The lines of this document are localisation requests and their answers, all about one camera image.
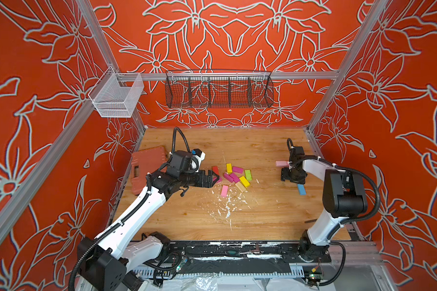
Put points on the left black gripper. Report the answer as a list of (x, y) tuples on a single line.
[(210, 183)]

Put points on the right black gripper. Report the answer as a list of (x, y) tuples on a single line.
[(287, 173)]

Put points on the blue striped block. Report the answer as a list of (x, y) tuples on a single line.
[(301, 189)]

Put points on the yellow block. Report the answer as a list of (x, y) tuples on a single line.
[(229, 168), (244, 182)]

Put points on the green block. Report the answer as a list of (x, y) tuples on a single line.
[(248, 175)]

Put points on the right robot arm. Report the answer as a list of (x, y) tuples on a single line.
[(348, 196)]

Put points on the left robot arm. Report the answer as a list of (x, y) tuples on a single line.
[(107, 261)]

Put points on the pale pink block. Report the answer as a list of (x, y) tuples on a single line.
[(224, 191)]

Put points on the magenta block middle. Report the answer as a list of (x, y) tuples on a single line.
[(228, 177)]

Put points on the dark magenta block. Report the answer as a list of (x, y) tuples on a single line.
[(234, 177)]

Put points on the magenta block top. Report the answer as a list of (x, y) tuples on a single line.
[(238, 170)]

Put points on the red plastic tool case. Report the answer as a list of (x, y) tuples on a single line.
[(144, 162)]

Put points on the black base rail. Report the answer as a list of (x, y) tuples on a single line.
[(237, 257)]

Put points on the black wire basket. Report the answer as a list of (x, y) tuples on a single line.
[(219, 89)]

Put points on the white wire basket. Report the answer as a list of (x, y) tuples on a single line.
[(116, 95)]

